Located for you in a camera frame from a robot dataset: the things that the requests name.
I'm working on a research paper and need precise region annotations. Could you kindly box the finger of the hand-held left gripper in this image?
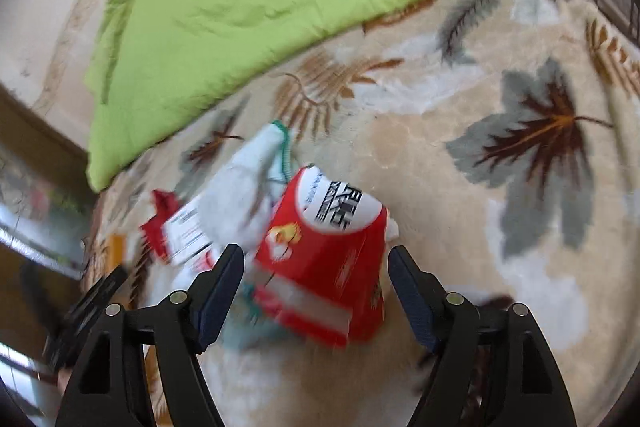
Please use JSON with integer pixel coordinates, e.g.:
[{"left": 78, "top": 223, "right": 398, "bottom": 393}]
[{"left": 80, "top": 264, "right": 128, "bottom": 318}]

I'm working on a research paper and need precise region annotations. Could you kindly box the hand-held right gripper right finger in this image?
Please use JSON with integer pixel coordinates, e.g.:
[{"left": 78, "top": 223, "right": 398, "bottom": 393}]
[{"left": 387, "top": 244, "right": 578, "bottom": 427}]

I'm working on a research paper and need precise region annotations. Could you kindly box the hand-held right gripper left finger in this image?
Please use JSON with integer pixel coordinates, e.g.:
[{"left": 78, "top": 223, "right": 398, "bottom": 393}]
[{"left": 54, "top": 243, "right": 246, "bottom": 427}]

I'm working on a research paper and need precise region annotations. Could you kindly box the white medicine box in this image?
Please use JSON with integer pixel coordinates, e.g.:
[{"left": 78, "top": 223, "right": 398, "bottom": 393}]
[{"left": 162, "top": 202, "right": 216, "bottom": 268}]

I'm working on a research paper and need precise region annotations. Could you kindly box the red white paper bag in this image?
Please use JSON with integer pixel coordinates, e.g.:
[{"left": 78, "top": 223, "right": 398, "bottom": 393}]
[{"left": 252, "top": 164, "right": 391, "bottom": 350}]

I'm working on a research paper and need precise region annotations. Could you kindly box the white knit sock green trim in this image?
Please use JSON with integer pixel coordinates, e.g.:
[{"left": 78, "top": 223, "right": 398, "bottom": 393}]
[{"left": 197, "top": 121, "right": 293, "bottom": 253}]

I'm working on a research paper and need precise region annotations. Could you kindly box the white bottle red label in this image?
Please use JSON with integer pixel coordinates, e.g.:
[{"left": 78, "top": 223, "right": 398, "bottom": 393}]
[{"left": 170, "top": 254, "right": 223, "bottom": 295}]

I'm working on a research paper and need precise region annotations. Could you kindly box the teal wet wipes packet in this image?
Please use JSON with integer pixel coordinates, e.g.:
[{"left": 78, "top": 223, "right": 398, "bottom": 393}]
[{"left": 220, "top": 282, "right": 311, "bottom": 350}]

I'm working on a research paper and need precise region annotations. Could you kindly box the red foil packet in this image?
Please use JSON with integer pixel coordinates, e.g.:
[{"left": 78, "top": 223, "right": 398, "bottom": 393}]
[{"left": 140, "top": 189, "right": 183, "bottom": 263}]

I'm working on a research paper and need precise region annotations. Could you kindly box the brown wooden furniture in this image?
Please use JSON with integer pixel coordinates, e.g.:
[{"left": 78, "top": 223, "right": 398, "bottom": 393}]
[{"left": 0, "top": 82, "right": 96, "bottom": 288}]

